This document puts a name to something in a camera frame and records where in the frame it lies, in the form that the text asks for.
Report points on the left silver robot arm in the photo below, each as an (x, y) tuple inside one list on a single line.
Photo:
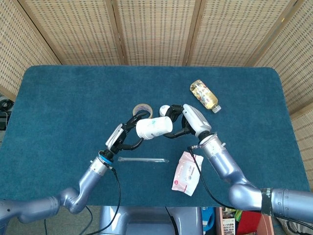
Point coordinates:
[(73, 198)]

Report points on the clear bottle yellow liquid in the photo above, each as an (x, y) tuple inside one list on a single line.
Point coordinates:
[(204, 95)]

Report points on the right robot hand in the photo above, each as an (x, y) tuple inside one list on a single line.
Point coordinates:
[(195, 120)]

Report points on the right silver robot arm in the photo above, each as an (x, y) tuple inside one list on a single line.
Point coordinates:
[(244, 193)]

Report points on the grey floor device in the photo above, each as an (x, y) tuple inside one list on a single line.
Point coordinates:
[(3, 120)]

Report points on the small white lidded jar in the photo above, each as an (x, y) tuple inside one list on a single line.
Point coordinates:
[(163, 110)]

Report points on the yellow green cloth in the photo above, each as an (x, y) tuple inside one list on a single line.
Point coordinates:
[(237, 214)]

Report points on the woven bamboo screen panel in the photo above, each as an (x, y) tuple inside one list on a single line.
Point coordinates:
[(156, 31), (22, 49), (234, 31), (73, 31), (298, 73)]

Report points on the blue plastic container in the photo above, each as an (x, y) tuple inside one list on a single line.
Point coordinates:
[(207, 219)]

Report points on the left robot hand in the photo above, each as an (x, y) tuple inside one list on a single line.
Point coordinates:
[(115, 135)]

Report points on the white pink wipe packet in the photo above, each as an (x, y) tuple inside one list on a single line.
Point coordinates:
[(185, 181)]

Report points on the red bag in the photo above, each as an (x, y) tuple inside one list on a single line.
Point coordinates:
[(249, 222)]

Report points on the silver blue robot torso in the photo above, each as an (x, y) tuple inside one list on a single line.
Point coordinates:
[(146, 220)]

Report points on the white paper cup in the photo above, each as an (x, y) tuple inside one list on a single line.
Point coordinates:
[(159, 126), (140, 133)]

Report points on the pink storage box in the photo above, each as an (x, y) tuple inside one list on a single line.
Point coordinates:
[(218, 220)]

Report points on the clear yellowish tape roll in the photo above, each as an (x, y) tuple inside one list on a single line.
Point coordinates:
[(140, 106)]

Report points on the blue carpet table mat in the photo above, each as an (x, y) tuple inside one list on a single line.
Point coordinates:
[(61, 110)]

